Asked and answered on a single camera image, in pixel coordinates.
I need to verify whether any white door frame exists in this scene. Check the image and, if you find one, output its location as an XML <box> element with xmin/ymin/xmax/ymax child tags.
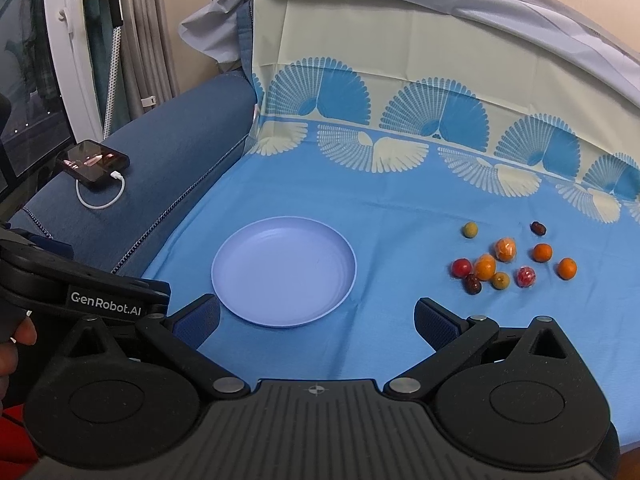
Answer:
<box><xmin>43</xmin><ymin>0</ymin><xmax>103</xmax><ymax>142</ymax></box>

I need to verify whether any blue sofa armrest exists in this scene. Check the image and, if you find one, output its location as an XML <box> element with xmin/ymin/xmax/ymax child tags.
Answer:
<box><xmin>9</xmin><ymin>70</ymin><xmax>256</xmax><ymax>276</ymax></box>

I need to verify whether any lavender round plate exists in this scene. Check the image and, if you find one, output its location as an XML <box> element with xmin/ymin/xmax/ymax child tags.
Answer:
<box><xmin>210</xmin><ymin>216</ymin><xmax>358</xmax><ymax>328</ymax></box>

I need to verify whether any white charging cable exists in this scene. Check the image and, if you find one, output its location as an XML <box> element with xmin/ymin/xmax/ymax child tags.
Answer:
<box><xmin>75</xmin><ymin>170</ymin><xmax>126</xmax><ymax>212</ymax></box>

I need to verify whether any blue cream patterned cloth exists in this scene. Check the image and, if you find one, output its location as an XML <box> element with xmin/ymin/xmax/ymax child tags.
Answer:
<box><xmin>146</xmin><ymin>0</ymin><xmax>639</xmax><ymax>445</ymax></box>

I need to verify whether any dark red date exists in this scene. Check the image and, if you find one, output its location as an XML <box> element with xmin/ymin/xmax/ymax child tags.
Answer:
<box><xmin>529</xmin><ymin>221</ymin><xmax>547</xmax><ymax>236</ymax></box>
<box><xmin>462</xmin><ymin>274</ymin><xmax>483</xmax><ymax>295</ymax></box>

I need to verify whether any small orange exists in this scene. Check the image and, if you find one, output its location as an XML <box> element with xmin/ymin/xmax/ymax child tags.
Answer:
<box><xmin>532</xmin><ymin>243</ymin><xmax>553</xmax><ymax>263</ymax></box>
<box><xmin>556</xmin><ymin>257</ymin><xmax>577</xmax><ymax>281</ymax></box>

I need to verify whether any grey curtain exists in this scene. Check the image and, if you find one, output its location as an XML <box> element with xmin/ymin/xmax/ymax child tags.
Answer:
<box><xmin>120</xmin><ymin>0</ymin><xmax>179</xmax><ymax>118</ymax></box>

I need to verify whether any green olive fruit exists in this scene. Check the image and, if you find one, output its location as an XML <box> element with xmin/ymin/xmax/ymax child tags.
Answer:
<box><xmin>490</xmin><ymin>272</ymin><xmax>511</xmax><ymax>290</ymax></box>
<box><xmin>462</xmin><ymin>221</ymin><xmax>478</xmax><ymax>238</ymax></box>

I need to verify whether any red fruit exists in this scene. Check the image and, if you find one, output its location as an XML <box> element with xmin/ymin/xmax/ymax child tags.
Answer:
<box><xmin>451</xmin><ymin>258</ymin><xmax>474</xmax><ymax>278</ymax></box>
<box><xmin>515</xmin><ymin>266</ymin><xmax>537</xmax><ymax>288</ymax></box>

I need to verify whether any black smartphone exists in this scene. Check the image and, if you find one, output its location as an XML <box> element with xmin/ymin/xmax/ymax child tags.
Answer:
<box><xmin>56</xmin><ymin>140</ymin><xmax>130</xmax><ymax>191</ymax></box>

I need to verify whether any person's left hand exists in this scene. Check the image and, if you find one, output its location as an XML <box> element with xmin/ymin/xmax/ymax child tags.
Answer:
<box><xmin>0</xmin><ymin>316</ymin><xmax>37</xmax><ymax>410</ymax></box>

